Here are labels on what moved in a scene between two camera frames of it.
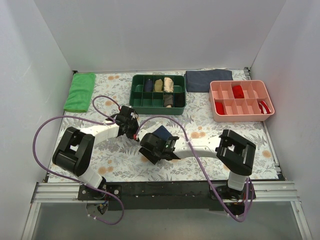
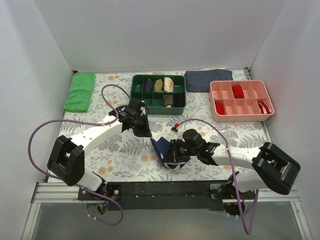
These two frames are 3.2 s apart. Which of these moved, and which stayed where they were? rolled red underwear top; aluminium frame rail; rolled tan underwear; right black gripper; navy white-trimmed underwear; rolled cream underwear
Moved: right black gripper; navy white-trimmed underwear
Stayed: rolled red underwear top; aluminium frame rail; rolled tan underwear; rolled cream underwear
